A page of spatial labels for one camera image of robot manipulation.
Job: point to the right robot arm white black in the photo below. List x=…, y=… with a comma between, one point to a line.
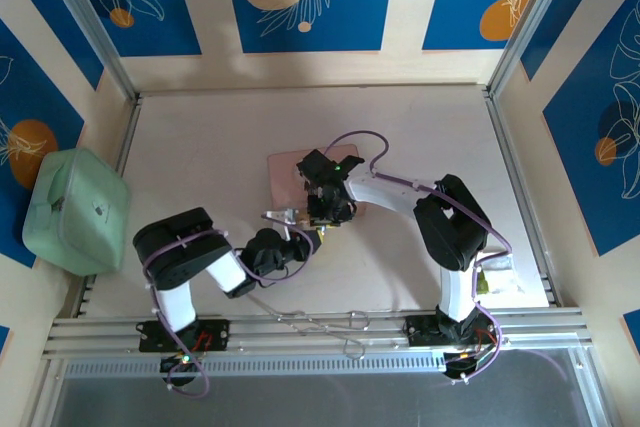
x=380, y=192

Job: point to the aluminium corner post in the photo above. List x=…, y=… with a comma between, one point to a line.
x=90, y=22
x=530, y=22

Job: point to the small padlock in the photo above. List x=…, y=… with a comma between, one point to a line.
x=281, y=217

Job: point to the mint green zip pouch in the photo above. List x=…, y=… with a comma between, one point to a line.
x=75, y=207

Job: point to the pink illustrated card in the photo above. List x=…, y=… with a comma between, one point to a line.
x=285, y=177

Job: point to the black base plate right arm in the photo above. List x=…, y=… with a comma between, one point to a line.
x=420, y=332

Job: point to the black base plate left arm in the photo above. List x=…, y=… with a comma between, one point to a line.
x=215, y=334

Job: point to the aluminium frame rail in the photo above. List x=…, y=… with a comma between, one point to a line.
x=300, y=342

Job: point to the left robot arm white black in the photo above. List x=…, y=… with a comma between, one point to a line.
x=175, y=252

